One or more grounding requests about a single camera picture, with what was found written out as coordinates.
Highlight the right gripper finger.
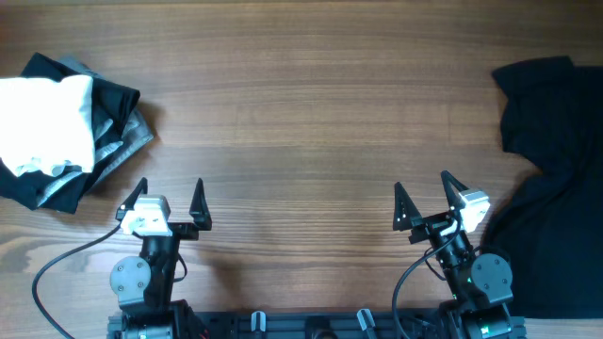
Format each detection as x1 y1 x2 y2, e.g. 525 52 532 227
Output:
441 170 468 209
393 182 422 231

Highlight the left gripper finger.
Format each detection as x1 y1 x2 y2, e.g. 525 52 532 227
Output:
115 177 148 221
189 178 212 231

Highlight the black t-shirt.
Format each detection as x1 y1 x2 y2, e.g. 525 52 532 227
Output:
482 56 602 319

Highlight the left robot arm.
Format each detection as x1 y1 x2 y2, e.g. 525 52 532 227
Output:
106 178 212 339

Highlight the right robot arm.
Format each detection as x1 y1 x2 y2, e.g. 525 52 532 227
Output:
392 170 526 338

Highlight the black folded garment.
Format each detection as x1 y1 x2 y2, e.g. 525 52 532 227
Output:
1 53 154 214

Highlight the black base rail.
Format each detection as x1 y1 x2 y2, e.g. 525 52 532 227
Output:
106 308 527 339

